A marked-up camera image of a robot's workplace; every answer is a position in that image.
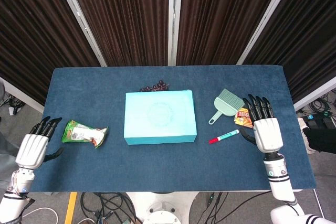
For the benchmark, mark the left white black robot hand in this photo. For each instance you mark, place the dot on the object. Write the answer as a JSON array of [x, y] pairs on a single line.
[[31, 150]]

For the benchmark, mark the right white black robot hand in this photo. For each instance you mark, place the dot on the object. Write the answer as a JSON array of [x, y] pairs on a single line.
[[267, 134]]

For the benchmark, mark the light blue cardboard box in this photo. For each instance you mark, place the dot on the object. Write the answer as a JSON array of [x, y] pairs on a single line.
[[160, 116]]

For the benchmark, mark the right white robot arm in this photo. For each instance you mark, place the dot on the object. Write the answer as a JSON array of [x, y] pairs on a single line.
[[278, 182]]

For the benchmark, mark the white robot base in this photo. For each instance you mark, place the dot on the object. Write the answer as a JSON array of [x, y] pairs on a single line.
[[160, 208]]

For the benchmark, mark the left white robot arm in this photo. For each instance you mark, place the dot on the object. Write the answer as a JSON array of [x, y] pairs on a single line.
[[15, 200]]

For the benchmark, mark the black adapter with green LED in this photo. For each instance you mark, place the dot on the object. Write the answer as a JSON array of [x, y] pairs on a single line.
[[211, 199]]

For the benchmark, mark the red yellow snack packet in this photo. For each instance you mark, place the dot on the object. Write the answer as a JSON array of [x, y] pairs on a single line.
[[242, 120]]

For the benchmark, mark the white sneaker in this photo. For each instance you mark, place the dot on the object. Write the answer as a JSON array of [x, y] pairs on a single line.
[[308, 140]]

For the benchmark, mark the green marker with red cap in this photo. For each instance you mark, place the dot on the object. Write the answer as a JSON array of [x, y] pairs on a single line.
[[225, 136]]

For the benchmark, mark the mint green hand brush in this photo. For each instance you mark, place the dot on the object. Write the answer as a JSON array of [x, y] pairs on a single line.
[[228, 103]]

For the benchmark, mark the green white snack bag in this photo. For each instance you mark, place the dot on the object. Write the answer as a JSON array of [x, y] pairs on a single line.
[[81, 134]]

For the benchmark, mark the black trouser leg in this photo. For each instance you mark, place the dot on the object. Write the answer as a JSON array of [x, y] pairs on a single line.
[[323, 140]]

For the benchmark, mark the yellow floor tape strip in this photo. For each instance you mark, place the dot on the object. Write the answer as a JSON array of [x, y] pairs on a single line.
[[71, 208]]

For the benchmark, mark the blue carpet table cover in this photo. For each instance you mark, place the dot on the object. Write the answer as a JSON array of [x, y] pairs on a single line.
[[168, 166]]

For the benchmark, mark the dark brown pleated curtain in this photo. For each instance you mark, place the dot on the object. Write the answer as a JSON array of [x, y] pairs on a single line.
[[218, 19], [31, 24], [309, 37], [126, 19]]

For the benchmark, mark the white partition bottom rail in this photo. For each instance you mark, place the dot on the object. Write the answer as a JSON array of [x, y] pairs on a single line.
[[315, 94], [21, 94]]

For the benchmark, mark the white partition post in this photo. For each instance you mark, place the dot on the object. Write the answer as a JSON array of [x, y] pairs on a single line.
[[265, 19], [78, 16], [173, 24]]

